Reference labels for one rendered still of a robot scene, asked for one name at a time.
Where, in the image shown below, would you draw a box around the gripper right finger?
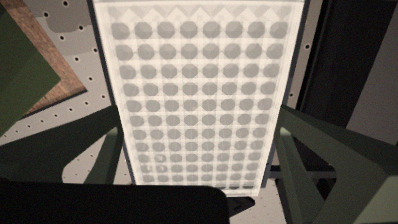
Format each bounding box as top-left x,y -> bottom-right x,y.
273,104 -> 398,224

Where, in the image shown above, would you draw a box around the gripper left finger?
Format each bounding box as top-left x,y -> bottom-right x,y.
0,103 -> 124,184

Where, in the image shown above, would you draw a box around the white multiwell plate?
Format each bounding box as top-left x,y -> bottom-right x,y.
92,0 -> 305,197

